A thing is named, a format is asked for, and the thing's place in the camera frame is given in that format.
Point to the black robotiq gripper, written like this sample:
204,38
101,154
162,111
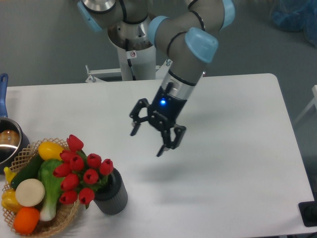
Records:
162,114

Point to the red tulip bouquet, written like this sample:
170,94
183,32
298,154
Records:
82,175

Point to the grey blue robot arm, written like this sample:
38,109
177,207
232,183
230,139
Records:
186,40

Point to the dark grey ribbed vase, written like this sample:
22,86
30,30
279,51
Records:
112,198

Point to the yellow squash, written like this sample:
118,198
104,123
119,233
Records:
50,150

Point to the green bok choy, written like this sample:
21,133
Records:
52,189

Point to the woven wicker basket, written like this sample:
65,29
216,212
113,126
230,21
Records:
64,213

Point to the dark green cucumber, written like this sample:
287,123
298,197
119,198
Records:
30,171

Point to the cream round radish slice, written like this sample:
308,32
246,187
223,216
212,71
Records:
30,192

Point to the yellow banana tip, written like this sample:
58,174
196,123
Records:
9,174

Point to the blue plastic bag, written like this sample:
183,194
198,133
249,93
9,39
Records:
296,16

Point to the orange fruit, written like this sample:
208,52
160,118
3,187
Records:
26,220

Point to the yellow bell pepper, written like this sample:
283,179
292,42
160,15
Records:
9,201

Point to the black device at edge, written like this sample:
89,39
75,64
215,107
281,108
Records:
308,211

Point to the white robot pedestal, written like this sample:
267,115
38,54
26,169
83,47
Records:
136,54

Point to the blue handled saucepan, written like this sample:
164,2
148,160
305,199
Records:
12,138

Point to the white furniture frame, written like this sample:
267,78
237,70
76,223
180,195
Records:
308,110

